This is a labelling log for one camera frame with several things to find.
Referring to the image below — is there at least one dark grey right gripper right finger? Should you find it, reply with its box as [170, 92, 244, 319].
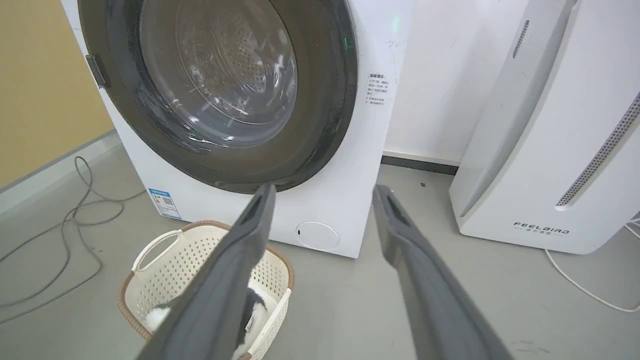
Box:
[372, 184, 516, 360]

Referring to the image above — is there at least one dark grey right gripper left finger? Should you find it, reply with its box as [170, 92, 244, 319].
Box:
[136, 183, 277, 360]

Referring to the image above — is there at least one white front-load washing machine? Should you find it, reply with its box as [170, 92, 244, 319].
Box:
[61, 0, 416, 259]

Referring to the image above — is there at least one round dark washing machine door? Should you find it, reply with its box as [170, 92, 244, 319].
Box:
[77, 0, 359, 195]

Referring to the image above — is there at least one white perforated laundry basket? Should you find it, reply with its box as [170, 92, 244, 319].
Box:
[118, 220, 295, 360]

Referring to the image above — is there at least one white Feelbird air purifier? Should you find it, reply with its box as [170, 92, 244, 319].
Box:
[449, 0, 640, 255]

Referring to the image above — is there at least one grey power cable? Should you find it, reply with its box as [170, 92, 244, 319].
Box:
[0, 156, 146, 324]

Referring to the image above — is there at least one white power cable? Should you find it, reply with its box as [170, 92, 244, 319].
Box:
[544, 216, 640, 314]

